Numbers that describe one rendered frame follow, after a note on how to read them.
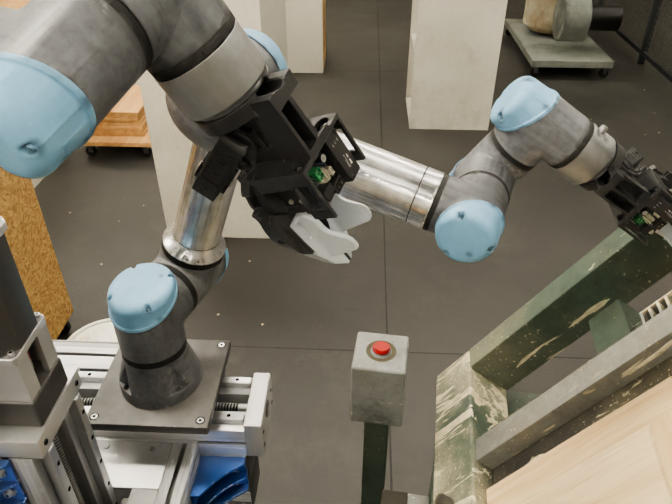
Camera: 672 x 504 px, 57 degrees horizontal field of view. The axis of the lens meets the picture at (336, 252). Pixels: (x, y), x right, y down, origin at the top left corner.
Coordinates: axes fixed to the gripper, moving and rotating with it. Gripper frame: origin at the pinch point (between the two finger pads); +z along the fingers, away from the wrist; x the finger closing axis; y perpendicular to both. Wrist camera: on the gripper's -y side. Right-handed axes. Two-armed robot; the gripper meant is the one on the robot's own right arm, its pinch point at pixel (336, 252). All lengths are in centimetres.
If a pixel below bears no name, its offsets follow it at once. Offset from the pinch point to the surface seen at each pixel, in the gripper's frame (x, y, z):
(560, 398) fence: 17, 2, 63
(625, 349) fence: 24, 13, 57
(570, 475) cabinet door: 4, 6, 64
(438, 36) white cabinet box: 320, -163, 162
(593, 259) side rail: 46, 3, 61
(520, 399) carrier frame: 31, -19, 94
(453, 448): 9, -22, 75
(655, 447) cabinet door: 8, 19, 56
